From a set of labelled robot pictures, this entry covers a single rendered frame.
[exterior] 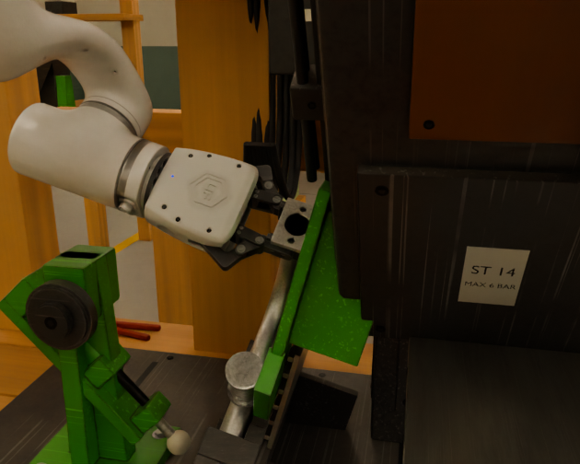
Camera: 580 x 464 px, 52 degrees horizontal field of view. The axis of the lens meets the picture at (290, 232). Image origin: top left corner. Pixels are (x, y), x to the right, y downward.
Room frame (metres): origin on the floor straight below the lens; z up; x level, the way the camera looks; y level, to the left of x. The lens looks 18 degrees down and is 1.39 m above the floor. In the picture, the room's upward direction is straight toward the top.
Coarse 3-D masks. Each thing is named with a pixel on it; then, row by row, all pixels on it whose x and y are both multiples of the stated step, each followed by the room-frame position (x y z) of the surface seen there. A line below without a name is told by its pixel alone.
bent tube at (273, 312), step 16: (288, 208) 0.61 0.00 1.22; (304, 208) 0.62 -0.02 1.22; (288, 224) 0.62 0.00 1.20; (304, 224) 0.62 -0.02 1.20; (272, 240) 0.58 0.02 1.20; (288, 272) 0.65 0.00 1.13; (288, 288) 0.66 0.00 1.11; (272, 304) 0.66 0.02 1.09; (272, 320) 0.65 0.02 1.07; (256, 336) 0.64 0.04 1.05; (272, 336) 0.63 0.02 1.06; (256, 352) 0.62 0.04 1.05; (240, 416) 0.56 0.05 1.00; (240, 432) 0.55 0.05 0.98
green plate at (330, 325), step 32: (320, 192) 0.49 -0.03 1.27; (320, 224) 0.49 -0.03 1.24; (320, 256) 0.51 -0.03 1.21; (320, 288) 0.51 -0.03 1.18; (288, 320) 0.50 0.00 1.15; (320, 320) 0.51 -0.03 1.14; (352, 320) 0.50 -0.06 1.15; (288, 352) 0.57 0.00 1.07; (320, 352) 0.51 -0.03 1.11; (352, 352) 0.50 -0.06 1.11
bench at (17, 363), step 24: (0, 336) 0.97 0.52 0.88; (24, 336) 0.97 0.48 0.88; (120, 336) 0.97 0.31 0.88; (168, 336) 0.97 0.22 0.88; (192, 336) 0.97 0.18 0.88; (0, 360) 0.89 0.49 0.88; (24, 360) 0.89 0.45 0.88; (48, 360) 0.89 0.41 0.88; (312, 360) 0.89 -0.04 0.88; (336, 360) 0.89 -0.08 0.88; (360, 360) 0.89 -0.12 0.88; (0, 384) 0.81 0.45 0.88; (24, 384) 0.81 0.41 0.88; (0, 408) 0.75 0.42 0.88
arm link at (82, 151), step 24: (24, 120) 0.64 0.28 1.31; (48, 120) 0.64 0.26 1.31; (72, 120) 0.65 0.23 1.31; (96, 120) 0.66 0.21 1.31; (120, 120) 0.67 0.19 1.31; (24, 144) 0.63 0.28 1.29; (48, 144) 0.63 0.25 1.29; (72, 144) 0.62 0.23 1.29; (96, 144) 0.63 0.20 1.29; (120, 144) 0.63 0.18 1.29; (24, 168) 0.64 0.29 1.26; (48, 168) 0.62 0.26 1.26; (72, 168) 0.62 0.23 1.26; (96, 168) 0.61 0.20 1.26; (120, 168) 0.61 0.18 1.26; (72, 192) 0.64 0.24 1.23; (96, 192) 0.62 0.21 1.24
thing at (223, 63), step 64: (192, 0) 0.91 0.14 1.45; (192, 64) 0.91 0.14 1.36; (256, 64) 0.89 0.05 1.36; (0, 128) 0.99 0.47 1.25; (192, 128) 0.91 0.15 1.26; (0, 192) 0.99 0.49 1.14; (0, 256) 0.99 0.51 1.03; (192, 256) 0.92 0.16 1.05; (256, 256) 0.89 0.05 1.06; (0, 320) 1.00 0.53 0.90; (192, 320) 0.92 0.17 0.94; (256, 320) 0.90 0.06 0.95
